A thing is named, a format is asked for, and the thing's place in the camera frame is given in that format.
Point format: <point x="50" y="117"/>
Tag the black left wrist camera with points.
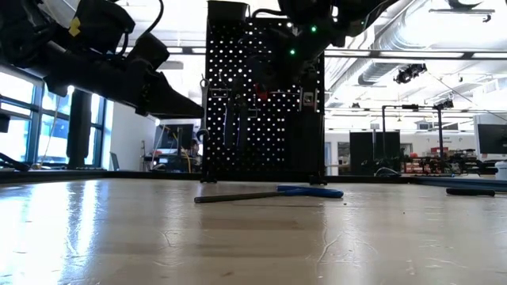
<point x="148" y="49"/>

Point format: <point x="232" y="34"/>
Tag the black wall box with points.
<point x="4" y="122"/>

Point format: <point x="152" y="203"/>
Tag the black camera rig stand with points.
<point x="440" y="134"/>

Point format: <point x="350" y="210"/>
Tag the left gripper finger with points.
<point x="166" y="105"/>

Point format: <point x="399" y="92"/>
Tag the shelf with red boxes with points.
<point x="416" y="166"/>

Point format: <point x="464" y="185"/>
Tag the person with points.
<point x="194" y="150"/>

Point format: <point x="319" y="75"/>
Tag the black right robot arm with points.
<point x="348" y="12"/>

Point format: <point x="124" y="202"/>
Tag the black monitor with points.
<point x="170" y="136"/>
<point x="493" y="138"/>

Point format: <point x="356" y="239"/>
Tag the large black pegboard bin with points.
<point x="227" y="10"/>

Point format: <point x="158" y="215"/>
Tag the black perforated pegboard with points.
<point x="273" y="138"/>

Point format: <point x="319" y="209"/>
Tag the black pillar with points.
<point x="79" y="134"/>

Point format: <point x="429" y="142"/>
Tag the black aluminium table frame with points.
<point x="59" y="176"/>

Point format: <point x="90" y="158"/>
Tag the ceiling light strip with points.
<point x="186" y="50"/>
<point x="435" y="55"/>

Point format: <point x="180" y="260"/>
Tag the yellow tag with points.
<point x="74" y="27"/>

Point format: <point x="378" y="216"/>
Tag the black cabinet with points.
<point x="372" y="152"/>

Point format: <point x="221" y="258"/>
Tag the double prong peg hook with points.
<point x="219" y="97"/>
<point x="254" y="117"/>

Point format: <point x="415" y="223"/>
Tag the black track lights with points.
<point x="410" y="73"/>

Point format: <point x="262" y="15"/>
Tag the silver ventilation duct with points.
<point x="374" y="73"/>

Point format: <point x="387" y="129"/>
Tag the blue door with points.
<point x="328" y="158"/>

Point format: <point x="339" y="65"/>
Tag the black ceiling fixture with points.
<point x="463" y="4"/>

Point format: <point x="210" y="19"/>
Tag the tall black pegboard bin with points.
<point x="305" y="144"/>

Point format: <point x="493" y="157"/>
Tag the silver bracket tool holder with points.
<point x="309" y="99"/>

